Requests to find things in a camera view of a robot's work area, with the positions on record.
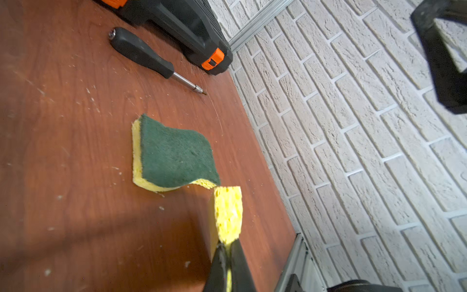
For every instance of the green yellow scouring sponge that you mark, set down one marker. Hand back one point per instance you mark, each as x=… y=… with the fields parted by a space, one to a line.
x=165 y=158

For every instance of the aluminium corner frame post right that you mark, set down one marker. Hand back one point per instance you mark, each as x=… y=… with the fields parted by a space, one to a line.
x=257 y=23

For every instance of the right aluminium floor rail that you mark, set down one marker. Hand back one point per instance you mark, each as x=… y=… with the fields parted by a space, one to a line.
x=300 y=273

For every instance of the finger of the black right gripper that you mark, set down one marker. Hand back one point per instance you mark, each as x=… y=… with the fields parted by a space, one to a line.
x=449 y=83

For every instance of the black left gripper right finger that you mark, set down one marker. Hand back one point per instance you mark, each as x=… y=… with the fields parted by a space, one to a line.
x=242 y=280

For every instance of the black plastic tool case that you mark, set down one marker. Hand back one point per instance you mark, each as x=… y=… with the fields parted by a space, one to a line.
x=191 y=23

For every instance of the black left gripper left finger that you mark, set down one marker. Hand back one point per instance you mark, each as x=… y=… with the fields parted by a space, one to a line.
x=217 y=279

